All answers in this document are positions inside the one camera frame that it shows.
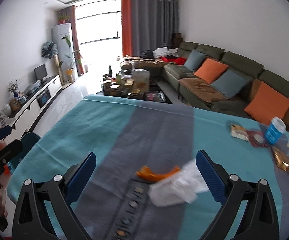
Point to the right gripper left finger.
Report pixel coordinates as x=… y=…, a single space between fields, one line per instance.
x=31 y=218

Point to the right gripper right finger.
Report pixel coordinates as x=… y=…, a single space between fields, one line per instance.
x=259 y=221

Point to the gold foil wrapper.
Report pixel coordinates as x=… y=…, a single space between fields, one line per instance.
x=281 y=159

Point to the white tissue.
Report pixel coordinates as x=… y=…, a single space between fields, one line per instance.
x=182 y=187

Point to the teal trash bin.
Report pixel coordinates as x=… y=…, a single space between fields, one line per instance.
x=28 y=141

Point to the white tv cabinet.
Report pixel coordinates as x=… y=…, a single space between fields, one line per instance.
x=25 y=118

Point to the small black monitor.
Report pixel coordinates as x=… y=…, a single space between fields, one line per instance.
x=40 y=72

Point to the dark red packet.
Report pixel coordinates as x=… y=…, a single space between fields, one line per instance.
x=256 y=138

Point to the snack wrapper packet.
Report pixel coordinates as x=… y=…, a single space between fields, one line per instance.
x=239 y=132

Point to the blue white paper cup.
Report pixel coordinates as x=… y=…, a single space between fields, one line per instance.
x=275 y=130

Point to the potted green plant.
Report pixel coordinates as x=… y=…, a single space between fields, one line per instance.
x=69 y=57

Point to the white air conditioner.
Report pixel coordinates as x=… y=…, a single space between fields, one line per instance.
x=58 y=30

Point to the orange cushion near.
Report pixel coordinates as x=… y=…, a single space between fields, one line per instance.
x=266 y=103

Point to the orange cushion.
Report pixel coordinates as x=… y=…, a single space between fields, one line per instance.
x=266 y=103
x=210 y=70

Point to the teal grey tablecloth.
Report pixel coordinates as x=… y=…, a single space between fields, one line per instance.
x=127 y=134

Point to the black coffee table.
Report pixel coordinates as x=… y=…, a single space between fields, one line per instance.
x=133 y=84

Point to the blue cushion near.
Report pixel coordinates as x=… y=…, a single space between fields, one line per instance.
x=231 y=82

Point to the blue cushion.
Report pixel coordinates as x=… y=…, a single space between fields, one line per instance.
x=195 y=60
x=231 y=82

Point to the brown seat blanket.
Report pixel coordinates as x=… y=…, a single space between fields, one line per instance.
x=202 y=90

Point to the green sectional sofa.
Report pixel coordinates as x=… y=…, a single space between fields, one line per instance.
x=175 y=70

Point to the orange cushion far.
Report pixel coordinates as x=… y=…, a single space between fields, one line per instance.
x=210 y=70

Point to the blue cushion far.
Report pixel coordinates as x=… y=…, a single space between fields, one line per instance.
x=195 y=60

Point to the grey orange curtain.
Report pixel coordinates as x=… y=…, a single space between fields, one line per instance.
x=147 y=24

